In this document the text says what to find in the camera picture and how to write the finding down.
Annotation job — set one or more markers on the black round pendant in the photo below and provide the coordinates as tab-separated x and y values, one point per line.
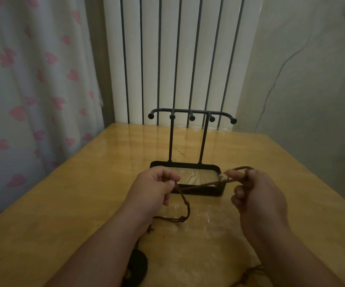
138	266

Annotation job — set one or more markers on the person's left forearm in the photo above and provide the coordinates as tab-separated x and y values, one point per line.
100	251

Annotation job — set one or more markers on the white column radiator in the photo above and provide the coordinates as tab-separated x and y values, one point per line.
175	56

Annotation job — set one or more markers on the person's left thumb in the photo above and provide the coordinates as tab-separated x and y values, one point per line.
168	175

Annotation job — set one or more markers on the person's right thumb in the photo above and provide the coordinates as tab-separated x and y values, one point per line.
235	175

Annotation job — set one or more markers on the person's right forearm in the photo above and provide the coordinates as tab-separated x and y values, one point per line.
289	260

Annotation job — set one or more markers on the person's right hand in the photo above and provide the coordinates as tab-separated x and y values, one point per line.
262	203

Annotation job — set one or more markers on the black jewelry stand wooden base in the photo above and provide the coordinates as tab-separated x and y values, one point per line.
190	176

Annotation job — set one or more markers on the white curtain pink hearts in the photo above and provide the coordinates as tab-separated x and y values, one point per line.
35	95

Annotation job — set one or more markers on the person's left hand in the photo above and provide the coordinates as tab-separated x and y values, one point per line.
147	191

